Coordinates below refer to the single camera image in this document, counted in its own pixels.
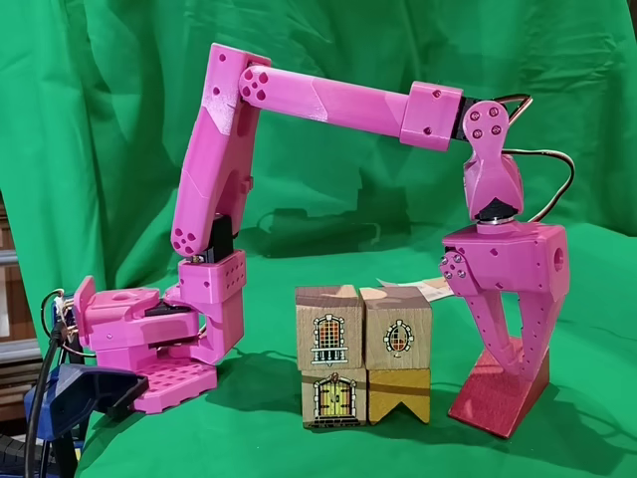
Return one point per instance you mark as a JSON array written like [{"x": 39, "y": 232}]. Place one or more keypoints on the blue and black clamp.
[{"x": 79, "y": 393}]

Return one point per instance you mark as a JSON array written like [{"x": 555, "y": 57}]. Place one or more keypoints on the green cloth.
[{"x": 572, "y": 124}]

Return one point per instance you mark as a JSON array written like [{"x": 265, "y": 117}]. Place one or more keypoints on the yellow notched wooden block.
[{"x": 398, "y": 391}]

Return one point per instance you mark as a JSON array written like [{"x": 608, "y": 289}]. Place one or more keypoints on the brown wooden shelf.
[{"x": 10, "y": 299}]

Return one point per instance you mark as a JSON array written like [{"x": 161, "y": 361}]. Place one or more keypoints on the red wooden wedge block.
[{"x": 492, "y": 403}]

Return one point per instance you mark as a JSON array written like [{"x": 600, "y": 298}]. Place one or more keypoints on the wooden cube balcony window print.
[{"x": 331, "y": 328}]

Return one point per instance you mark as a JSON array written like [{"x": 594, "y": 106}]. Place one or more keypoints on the wooden cube oval window print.
[{"x": 398, "y": 333}]

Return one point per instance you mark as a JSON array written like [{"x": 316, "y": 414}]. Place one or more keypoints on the paper house picture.
[{"x": 433, "y": 289}]

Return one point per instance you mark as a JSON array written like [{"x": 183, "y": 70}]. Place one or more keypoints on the wooden cube door print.
[{"x": 333, "y": 398}]

